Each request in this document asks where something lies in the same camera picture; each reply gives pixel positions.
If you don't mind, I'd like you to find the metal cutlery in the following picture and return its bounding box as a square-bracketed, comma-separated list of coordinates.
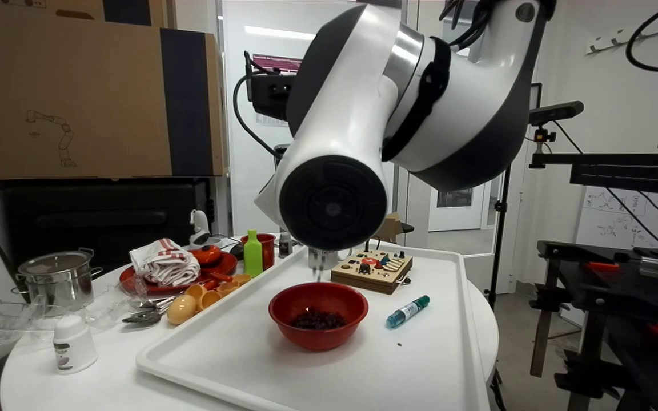
[125, 297, 168, 328]

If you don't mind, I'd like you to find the wooden switch board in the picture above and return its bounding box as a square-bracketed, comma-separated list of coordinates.
[332, 247, 413, 294]

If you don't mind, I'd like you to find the white pill bottle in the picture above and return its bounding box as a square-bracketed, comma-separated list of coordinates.
[52, 316, 98, 373]

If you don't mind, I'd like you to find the red plate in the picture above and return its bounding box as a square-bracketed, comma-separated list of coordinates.
[117, 249, 239, 299]

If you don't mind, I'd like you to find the red bowl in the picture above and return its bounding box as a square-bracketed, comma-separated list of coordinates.
[268, 284, 368, 353]

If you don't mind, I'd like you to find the black camera on stand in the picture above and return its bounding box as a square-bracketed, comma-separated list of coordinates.
[528, 100, 584, 127]

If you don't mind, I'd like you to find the steel pot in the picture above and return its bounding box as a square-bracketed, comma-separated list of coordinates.
[19, 249, 94, 317]

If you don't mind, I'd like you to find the white red cloth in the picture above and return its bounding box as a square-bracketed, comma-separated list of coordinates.
[127, 239, 200, 289]

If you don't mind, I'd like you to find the black cabinet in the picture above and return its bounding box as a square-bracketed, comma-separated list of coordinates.
[0, 179, 213, 269]

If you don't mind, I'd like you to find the green plastic bottle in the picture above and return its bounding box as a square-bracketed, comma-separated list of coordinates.
[244, 231, 263, 278]

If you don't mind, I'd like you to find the large cardboard box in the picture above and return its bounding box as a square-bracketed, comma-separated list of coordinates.
[0, 8, 224, 180]

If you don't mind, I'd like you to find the white plastic tray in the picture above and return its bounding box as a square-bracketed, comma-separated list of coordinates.
[136, 249, 489, 411]

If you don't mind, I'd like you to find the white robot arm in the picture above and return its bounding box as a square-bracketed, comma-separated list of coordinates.
[256, 0, 557, 252]

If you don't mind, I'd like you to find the green marker pen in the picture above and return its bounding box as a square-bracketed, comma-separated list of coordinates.
[383, 294, 429, 329]

